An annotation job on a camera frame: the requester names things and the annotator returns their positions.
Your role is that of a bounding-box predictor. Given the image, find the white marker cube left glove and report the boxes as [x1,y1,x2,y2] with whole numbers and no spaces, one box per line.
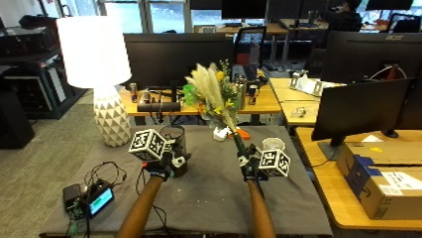
[128,128,169,163]

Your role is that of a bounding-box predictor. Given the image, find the beige pampas grass stem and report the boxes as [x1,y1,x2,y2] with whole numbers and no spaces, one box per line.
[184,62,247,157]

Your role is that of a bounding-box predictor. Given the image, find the person's right hand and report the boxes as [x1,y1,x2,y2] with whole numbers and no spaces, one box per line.
[236,143,270,182]

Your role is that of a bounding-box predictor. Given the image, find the clear plastic wrapper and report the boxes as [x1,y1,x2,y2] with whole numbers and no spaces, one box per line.
[290,105,310,119]

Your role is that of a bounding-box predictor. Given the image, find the person's left hand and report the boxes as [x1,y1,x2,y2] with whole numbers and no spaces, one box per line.
[141,141,193,182]

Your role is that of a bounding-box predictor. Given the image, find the black background monitor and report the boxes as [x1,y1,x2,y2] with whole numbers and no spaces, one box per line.
[220,0,269,20]

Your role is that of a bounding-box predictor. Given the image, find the flat cardboard box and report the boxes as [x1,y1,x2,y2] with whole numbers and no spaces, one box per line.
[335,141,422,174]

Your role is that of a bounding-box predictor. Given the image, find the black cylindrical vase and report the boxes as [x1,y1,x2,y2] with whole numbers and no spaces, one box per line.
[158,124,190,179]

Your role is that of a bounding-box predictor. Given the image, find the wooden desk with cardboard boxes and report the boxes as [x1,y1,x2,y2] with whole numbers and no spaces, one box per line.
[294,126,422,232]

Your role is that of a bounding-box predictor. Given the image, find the black office chair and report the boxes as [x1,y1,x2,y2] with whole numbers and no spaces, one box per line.
[232,25,269,79]

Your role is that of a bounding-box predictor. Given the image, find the wooden desk with white items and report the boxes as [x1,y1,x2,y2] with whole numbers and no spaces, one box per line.
[267,76,350,127]

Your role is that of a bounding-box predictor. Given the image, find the yellow and green flower bouquet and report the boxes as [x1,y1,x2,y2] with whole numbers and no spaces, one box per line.
[181,59,247,131]

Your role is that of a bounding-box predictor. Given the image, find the cardboard box with white label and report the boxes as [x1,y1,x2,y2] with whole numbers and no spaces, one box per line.
[346,155,422,221]

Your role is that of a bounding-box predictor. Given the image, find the white folded items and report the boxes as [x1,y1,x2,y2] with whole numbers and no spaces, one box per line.
[287,71,337,98]

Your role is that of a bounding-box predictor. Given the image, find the small device with teal screen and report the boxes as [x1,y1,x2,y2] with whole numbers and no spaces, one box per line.
[84,184,116,218]

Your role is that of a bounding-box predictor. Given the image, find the wide black monitor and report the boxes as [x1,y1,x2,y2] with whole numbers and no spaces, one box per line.
[122,32,234,91]

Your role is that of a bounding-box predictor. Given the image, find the white marker cube right glove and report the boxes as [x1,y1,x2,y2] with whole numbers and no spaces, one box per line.
[257,149,293,178]

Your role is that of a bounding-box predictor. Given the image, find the small white object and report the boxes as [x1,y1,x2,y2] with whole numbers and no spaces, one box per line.
[212,126,233,142]

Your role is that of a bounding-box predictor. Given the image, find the white marker cube glove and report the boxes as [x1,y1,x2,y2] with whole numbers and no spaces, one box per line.
[128,128,169,163]
[257,149,293,178]

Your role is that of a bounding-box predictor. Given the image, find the black equipment rack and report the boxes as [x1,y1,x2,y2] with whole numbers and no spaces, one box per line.
[0,25,76,121]

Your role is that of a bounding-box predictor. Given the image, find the wooden desk with cans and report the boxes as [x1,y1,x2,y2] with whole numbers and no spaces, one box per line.
[118,83,283,117]

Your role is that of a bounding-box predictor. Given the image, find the black power box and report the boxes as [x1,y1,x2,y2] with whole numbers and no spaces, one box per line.
[62,182,84,213]

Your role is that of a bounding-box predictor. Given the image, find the black monitor on stand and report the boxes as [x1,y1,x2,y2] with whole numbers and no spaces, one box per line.
[310,77,417,162]

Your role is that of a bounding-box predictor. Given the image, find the white lamp with patterned base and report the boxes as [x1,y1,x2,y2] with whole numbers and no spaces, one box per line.
[56,15,133,149]

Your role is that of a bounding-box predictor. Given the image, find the black sound bar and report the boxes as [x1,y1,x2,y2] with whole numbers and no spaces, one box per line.
[136,101,184,113]

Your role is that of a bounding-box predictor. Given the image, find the orange handled tool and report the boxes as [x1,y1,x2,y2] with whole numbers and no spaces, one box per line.
[226,127,251,141]

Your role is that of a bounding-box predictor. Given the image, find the dark grey table cloth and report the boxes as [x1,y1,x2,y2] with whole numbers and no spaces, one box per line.
[38,124,335,238]

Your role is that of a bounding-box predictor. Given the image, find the clear plastic cup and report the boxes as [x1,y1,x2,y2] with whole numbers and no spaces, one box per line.
[261,137,287,152]

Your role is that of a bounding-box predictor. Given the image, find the black monitor with silver logo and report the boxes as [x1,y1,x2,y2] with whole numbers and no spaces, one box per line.
[319,30,422,85]

